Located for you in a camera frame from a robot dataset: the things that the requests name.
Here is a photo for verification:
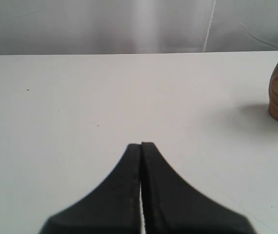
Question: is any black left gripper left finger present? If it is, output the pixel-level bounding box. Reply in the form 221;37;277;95
40;144;141;234

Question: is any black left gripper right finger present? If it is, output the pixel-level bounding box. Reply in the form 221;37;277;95
140;142;253;234

